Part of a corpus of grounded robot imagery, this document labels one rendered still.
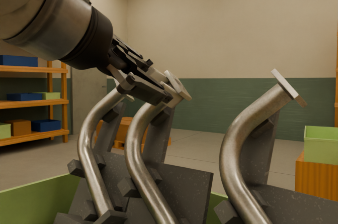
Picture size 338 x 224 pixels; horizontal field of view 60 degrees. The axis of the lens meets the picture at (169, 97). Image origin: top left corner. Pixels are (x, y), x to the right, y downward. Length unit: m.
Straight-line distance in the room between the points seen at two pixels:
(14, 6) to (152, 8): 7.58
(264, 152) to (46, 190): 0.50
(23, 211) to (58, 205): 0.08
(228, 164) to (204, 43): 6.53
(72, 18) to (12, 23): 0.05
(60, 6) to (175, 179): 0.33
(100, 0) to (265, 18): 3.87
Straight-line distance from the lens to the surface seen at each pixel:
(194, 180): 0.50
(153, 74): 0.48
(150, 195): 0.48
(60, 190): 0.77
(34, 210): 0.75
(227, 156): 0.43
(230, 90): 6.62
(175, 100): 0.50
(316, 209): 0.43
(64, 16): 0.31
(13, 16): 0.29
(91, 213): 0.57
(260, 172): 0.46
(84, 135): 0.66
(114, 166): 0.63
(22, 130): 5.59
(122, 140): 5.15
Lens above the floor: 1.18
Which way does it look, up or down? 3 degrees down
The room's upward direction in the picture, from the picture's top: straight up
